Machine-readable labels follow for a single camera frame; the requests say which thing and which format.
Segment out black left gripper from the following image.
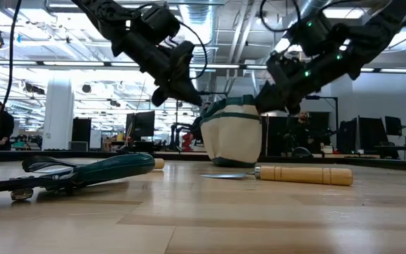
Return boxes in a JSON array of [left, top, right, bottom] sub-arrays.
[[151, 40, 204, 108]]

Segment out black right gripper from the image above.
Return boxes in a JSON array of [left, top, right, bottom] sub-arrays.
[[254, 50, 308, 116]]

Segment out beige green canvas gardening bag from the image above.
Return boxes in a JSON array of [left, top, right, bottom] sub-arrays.
[[199, 94, 264, 169]]

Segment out teal handled pliers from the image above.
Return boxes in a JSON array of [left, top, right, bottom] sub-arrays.
[[0, 152, 156, 203]]

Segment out red room object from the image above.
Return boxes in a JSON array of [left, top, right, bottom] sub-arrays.
[[181, 131, 195, 152]]

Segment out black desk monitor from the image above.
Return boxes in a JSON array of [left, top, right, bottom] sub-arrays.
[[125, 110, 156, 143], [384, 115, 403, 137], [357, 116, 389, 151], [337, 119, 359, 155]]

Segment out tall black cabinet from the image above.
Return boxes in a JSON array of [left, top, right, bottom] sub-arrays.
[[70, 116, 92, 144]]

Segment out white room pillar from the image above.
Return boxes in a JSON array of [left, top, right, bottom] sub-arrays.
[[41, 80, 75, 152]]

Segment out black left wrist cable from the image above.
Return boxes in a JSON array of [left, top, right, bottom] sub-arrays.
[[179, 21, 209, 80]]

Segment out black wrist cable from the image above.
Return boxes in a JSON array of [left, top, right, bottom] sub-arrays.
[[259, 0, 302, 33], [179, 21, 209, 80]]

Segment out silver ceiling air duct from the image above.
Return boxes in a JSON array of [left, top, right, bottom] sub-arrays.
[[178, 0, 219, 94], [294, 0, 331, 22]]

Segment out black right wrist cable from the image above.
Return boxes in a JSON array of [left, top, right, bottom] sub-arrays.
[[259, 0, 302, 33]]

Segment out black hanging cable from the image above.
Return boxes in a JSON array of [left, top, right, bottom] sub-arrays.
[[3, 0, 23, 107]]

